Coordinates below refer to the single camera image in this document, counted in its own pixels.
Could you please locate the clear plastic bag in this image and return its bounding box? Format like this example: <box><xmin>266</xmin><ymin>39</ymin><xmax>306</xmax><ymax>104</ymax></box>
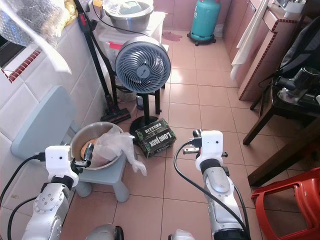
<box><xmin>92</xmin><ymin>124</ymin><xmax>149</xmax><ymax>177</ymax></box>

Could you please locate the orange bread in steel bowl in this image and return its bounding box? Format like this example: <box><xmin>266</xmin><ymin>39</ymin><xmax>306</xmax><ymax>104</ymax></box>
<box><xmin>76</xmin><ymin>140</ymin><xmax>88</xmax><ymax>157</ymax></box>

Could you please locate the grey robot left leg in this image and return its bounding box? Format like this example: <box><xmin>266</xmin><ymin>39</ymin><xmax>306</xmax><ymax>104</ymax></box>
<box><xmin>86</xmin><ymin>224</ymin><xmax>125</xmax><ymax>240</ymax></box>

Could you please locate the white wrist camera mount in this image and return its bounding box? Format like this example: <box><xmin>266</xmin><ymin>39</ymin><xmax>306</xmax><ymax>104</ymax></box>
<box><xmin>44</xmin><ymin>144</ymin><xmax>80</xmax><ymax>189</ymax></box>
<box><xmin>194</xmin><ymin>130</ymin><xmax>225</xmax><ymax>174</ymax></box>

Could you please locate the pale blue plastic child chair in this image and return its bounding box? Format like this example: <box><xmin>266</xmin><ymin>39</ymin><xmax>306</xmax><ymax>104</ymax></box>
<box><xmin>10</xmin><ymin>85</ymin><xmax>130</xmax><ymax>204</ymax></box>

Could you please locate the teal gas cylinder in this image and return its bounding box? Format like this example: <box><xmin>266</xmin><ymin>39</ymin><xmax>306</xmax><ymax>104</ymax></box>
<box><xmin>187</xmin><ymin>0</ymin><xmax>220</xmax><ymax>47</ymax></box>

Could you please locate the bubble wrap bag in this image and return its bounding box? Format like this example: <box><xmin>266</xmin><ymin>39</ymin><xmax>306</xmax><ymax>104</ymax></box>
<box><xmin>0</xmin><ymin>0</ymin><xmax>77</xmax><ymax>49</ymax></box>

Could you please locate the dark wooden side table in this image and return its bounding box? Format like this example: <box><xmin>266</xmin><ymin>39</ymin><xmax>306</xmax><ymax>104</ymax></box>
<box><xmin>242</xmin><ymin>80</ymin><xmax>320</xmax><ymax>189</ymax></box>

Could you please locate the white hanging cloth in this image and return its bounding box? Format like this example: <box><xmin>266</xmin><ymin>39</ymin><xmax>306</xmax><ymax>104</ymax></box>
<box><xmin>229</xmin><ymin>0</ymin><xmax>269</xmax><ymax>82</ymax></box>

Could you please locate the black stick vacuum cleaner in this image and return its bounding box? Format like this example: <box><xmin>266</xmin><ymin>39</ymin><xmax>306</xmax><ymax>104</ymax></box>
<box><xmin>72</xmin><ymin>0</ymin><xmax>132</xmax><ymax>125</ymax></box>

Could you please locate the grey handheld vacuum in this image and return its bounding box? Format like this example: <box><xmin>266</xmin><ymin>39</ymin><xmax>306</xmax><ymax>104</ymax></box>
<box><xmin>277</xmin><ymin>66</ymin><xmax>320</xmax><ymax>103</ymax></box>

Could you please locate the grey round pedestal fan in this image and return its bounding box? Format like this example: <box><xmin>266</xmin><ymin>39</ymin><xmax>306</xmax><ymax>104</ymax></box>
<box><xmin>114</xmin><ymin>34</ymin><xmax>172</xmax><ymax>137</ymax></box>

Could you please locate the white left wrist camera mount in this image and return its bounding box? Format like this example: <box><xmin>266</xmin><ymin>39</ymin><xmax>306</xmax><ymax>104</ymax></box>
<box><xmin>44</xmin><ymin>144</ymin><xmax>80</xmax><ymax>189</ymax></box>

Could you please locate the large steel bowl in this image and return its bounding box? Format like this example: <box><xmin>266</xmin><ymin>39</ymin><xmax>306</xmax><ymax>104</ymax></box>
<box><xmin>69</xmin><ymin>121</ymin><xmax>127</xmax><ymax>172</ymax></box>

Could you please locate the wide steel basin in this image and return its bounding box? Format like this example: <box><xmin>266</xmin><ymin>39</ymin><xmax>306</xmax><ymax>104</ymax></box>
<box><xmin>102</xmin><ymin>0</ymin><xmax>155</xmax><ymax>31</ymax></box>

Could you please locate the red plastic stool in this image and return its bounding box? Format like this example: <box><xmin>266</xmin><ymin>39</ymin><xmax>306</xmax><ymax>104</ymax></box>
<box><xmin>250</xmin><ymin>167</ymin><xmax>320</xmax><ymax>240</ymax></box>

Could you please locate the dark green printed cardboard box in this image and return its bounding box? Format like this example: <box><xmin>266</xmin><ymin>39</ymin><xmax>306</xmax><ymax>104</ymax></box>
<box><xmin>133</xmin><ymin>118</ymin><xmax>178</xmax><ymax>159</ymax></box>

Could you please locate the grey robot right leg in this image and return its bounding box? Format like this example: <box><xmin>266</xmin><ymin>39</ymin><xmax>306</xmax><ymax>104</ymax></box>
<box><xmin>167</xmin><ymin>229</ymin><xmax>197</xmax><ymax>240</ymax></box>

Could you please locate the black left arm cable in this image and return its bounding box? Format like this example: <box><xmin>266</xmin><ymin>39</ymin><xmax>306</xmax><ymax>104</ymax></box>
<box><xmin>0</xmin><ymin>154</ymin><xmax>47</xmax><ymax>240</ymax></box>

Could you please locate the grey robot leg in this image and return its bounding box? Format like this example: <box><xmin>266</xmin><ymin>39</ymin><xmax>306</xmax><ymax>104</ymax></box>
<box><xmin>86</xmin><ymin>224</ymin><xmax>125</xmax><ymax>240</ymax></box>
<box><xmin>167</xmin><ymin>229</ymin><xmax>197</xmax><ymax>240</ymax></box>

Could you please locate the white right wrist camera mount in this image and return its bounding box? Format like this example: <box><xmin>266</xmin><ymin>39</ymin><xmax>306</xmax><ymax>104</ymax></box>
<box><xmin>194</xmin><ymin>130</ymin><xmax>225</xmax><ymax>174</ymax></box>

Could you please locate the black backpack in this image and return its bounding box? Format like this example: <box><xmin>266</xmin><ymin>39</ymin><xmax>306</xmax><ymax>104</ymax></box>
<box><xmin>279</xmin><ymin>14</ymin><xmax>320</xmax><ymax>77</ymax></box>

